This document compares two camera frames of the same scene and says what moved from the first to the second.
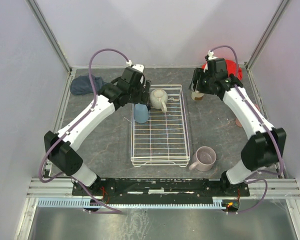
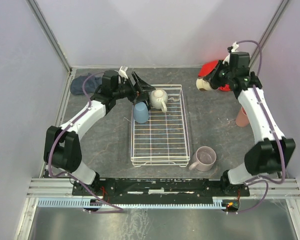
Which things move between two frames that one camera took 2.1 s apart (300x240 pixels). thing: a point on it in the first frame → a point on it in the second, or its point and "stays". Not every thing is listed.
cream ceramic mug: (158, 99) stays
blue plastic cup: (141, 113) stays
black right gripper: (196, 81) → (215, 75)
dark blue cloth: (81, 85) stays
